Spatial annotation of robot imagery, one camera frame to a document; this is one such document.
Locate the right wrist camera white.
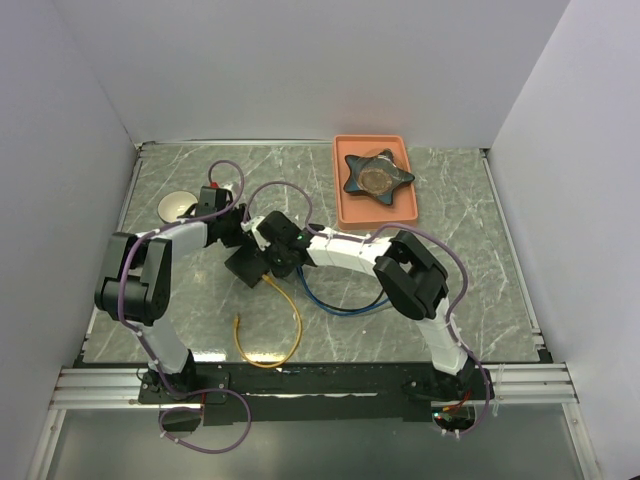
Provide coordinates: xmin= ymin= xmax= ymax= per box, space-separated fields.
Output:
xmin=241 ymin=216 xmax=270 ymax=251

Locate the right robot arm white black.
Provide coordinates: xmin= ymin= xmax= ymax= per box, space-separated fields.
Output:
xmin=243 ymin=211 xmax=490 ymax=399

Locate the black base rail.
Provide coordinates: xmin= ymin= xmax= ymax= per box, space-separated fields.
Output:
xmin=138 ymin=362 xmax=495 ymax=426

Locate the blue ethernet cable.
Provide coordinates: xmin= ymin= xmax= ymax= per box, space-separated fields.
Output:
xmin=295 ymin=264 xmax=391 ymax=317

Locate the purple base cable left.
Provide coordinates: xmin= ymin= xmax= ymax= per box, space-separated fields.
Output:
xmin=158 ymin=388 xmax=254 ymax=456

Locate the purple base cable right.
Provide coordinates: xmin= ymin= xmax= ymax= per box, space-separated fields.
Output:
xmin=442 ymin=384 xmax=500 ymax=441

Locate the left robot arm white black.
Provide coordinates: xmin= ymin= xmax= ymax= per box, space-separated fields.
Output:
xmin=94 ymin=184 xmax=244 ymax=402

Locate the dark blue star dish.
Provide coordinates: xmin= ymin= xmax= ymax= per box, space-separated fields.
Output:
xmin=343 ymin=149 xmax=415 ymax=206

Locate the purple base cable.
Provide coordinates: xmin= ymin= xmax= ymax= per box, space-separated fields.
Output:
xmin=442 ymin=384 xmax=500 ymax=441
xmin=158 ymin=388 xmax=254 ymax=456

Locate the yellow ethernet cable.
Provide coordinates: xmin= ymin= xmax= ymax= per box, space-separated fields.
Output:
xmin=233 ymin=274 xmax=304 ymax=370

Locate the black ethernet cable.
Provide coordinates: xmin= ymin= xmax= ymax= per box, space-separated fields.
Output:
xmin=299 ymin=279 xmax=391 ymax=316

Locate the black network switch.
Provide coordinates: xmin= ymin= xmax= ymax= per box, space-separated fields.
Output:
xmin=224 ymin=245 xmax=270 ymax=288

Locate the white ceramic bowl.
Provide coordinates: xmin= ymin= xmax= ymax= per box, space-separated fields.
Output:
xmin=157 ymin=191 xmax=197 ymax=223

